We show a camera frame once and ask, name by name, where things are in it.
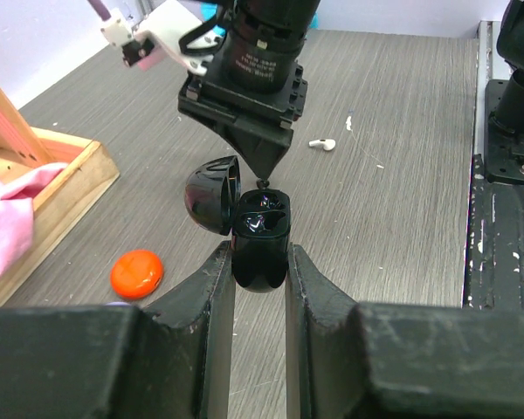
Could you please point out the teal cloth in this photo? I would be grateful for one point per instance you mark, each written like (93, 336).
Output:
(283, 12)

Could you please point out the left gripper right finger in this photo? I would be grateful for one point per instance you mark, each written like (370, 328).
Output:
(346, 359)

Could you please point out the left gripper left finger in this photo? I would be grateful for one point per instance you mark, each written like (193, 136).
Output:
(170, 359)

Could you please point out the black earbud charging case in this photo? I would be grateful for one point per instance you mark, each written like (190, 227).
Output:
(258, 221)

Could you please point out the black earbud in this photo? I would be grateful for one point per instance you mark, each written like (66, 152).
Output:
(262, 184)

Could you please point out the purple earbud charging case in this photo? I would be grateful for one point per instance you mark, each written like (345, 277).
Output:
(118, 303)

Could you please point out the wooden clothes rack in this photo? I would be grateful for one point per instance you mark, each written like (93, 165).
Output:
(90, 172)

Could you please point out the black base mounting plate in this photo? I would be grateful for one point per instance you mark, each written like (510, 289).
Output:
(494, 256)

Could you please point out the pink t-shirt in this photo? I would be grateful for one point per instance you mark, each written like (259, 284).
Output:
(17, 213)

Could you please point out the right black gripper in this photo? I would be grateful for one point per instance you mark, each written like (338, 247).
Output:
(262, 146)

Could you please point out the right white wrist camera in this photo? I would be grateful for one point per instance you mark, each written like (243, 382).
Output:
(170, 30)

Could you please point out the orange earbud charging case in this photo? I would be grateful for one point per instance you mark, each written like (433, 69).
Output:
(136, 274)

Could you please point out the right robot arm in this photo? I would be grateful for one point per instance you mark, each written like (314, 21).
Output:
(253, 90)

